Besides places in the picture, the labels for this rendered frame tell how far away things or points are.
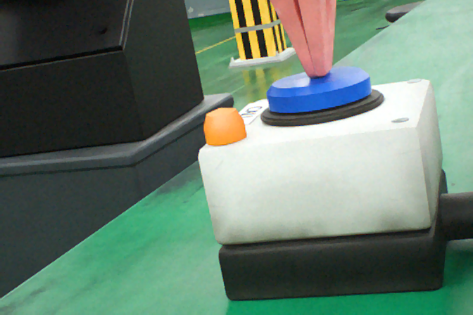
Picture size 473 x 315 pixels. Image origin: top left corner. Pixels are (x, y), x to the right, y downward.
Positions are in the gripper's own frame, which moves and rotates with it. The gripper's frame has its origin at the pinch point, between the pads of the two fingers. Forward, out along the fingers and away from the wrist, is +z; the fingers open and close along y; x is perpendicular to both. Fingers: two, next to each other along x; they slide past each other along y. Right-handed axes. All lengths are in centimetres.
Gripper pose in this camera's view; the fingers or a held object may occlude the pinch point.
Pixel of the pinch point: (316, 53)
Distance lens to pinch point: 30.5
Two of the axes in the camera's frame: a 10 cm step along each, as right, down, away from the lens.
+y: 9.4, -1.2, -3.2
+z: 2.0, 9.6, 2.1
